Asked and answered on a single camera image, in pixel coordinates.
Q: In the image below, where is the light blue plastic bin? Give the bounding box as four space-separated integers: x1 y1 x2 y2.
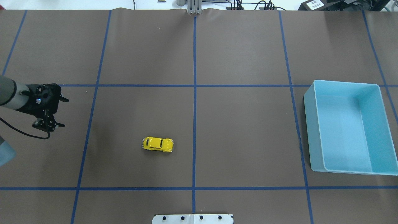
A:
303 80 398 176

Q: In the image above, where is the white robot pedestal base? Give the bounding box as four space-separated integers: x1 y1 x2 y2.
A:
152 214 234 224

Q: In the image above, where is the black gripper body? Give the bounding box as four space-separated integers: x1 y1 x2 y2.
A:
19 83 62 118

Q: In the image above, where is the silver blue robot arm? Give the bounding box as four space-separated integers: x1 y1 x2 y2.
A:
0 76 69 139

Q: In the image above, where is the yellow beetle toy car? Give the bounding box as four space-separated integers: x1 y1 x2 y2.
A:
141 136 174 152

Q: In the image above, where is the aluminium frame post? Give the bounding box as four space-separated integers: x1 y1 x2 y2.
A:
186 0 203 14

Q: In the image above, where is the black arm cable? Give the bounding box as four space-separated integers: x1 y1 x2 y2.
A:
0 117 51 140

